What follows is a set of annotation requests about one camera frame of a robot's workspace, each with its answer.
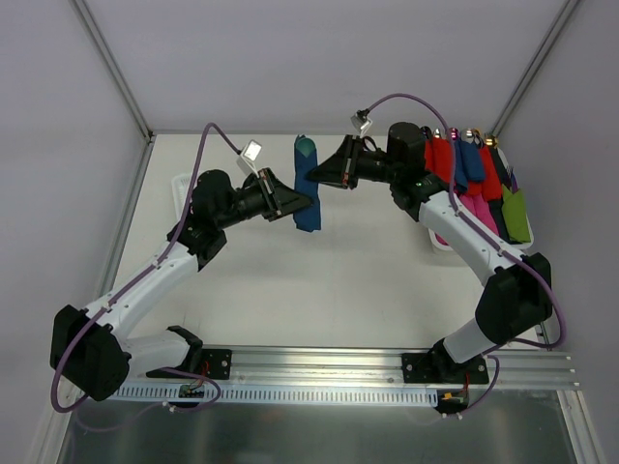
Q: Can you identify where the white slotted cable duct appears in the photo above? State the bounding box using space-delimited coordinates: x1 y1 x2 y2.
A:
110 382 438 408

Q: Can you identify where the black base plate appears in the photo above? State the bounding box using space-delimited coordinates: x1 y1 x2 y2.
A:
400 352 489 385
146 347 233 380

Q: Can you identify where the teal plastic spoon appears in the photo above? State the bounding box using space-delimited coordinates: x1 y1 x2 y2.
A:
295 136 316 159

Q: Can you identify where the dark blue paper napkin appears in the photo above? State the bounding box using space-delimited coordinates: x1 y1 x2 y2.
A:
293 134 322 233

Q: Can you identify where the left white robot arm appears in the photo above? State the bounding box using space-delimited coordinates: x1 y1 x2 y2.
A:
50 168 313 401

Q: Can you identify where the large white plastic basket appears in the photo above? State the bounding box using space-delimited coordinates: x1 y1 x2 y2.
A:
424 137 533 247

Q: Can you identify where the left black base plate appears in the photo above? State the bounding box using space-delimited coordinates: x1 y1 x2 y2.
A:
146 347 233 380

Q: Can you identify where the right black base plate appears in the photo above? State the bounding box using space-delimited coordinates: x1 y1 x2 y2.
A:
400 352 489 385

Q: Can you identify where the green napkin roll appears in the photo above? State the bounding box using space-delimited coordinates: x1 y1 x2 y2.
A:
501 186 531 243

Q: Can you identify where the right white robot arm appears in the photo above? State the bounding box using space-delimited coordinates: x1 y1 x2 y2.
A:
307 122 552 383

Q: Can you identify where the small white plastic basket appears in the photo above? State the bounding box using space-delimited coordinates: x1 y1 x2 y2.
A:
171 173 192 215

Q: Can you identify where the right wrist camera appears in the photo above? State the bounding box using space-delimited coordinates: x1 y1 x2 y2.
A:
350 109 373 137

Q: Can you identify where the aluminium mounting rail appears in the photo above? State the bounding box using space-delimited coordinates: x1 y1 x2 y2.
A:
56 340 581 391

